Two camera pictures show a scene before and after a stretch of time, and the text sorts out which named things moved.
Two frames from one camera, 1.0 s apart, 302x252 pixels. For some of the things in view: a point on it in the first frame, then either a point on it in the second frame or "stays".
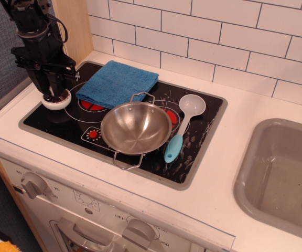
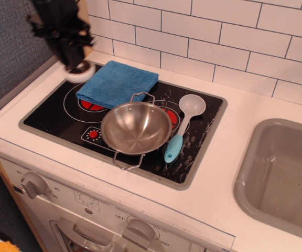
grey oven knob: x=139 y=233 stays
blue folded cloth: x=114 y=85 stays
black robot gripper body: x=45 y=53 → x=59 y=21
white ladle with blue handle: x=191 y=105 stays
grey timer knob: x=33 y=185 stays
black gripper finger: x=61 y=83 → x=74 y=53
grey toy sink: x=277 y=180 stays
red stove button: x=93 y=134 stays
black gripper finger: x=41 y=77 → x=61 y=49
